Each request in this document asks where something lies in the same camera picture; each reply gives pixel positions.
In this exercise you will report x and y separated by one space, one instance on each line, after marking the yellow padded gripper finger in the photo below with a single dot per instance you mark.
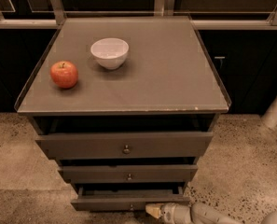
154 210

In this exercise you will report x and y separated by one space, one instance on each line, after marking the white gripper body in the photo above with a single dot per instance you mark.
171 213

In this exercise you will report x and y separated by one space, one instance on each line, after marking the grey bottom drawer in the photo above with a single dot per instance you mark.
126 197

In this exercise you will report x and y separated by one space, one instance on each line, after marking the grey drawer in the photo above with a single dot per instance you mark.
126 197
128 173
83 146

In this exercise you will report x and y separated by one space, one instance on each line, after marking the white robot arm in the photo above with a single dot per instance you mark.
198 213

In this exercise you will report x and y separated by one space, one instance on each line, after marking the grey middle drawer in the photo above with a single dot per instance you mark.
128 173

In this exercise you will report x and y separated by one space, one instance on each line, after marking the grey top drawer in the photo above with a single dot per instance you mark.
83 146

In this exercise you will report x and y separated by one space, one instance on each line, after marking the grey drawer cabinet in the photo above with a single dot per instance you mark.
166 84

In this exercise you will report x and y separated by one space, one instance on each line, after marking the white ceramic bowl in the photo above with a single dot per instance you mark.
110 53

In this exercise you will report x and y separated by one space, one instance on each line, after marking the red apple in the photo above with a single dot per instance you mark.
64 74

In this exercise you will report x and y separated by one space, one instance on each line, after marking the metal railing frame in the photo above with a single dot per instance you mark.
204 14

